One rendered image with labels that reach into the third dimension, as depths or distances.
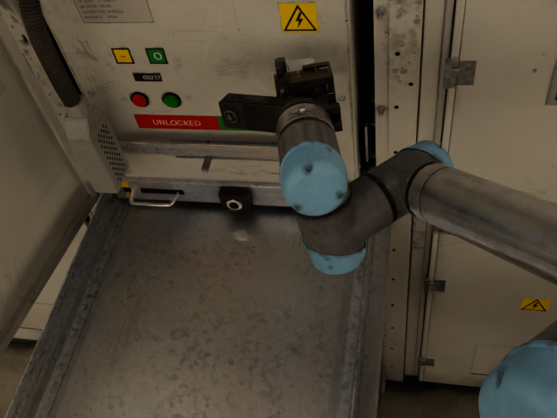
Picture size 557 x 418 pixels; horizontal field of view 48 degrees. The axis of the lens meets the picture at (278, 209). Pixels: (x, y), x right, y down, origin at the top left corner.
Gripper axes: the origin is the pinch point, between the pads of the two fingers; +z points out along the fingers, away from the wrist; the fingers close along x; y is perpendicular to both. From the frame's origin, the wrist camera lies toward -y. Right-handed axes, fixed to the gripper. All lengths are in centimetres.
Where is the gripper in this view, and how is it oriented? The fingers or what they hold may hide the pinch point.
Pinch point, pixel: (279, 67)
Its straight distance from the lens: 102.0
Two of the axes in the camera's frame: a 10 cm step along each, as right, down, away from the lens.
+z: -0.6, -5.9, 8.1
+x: -1.5, -8.0, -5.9
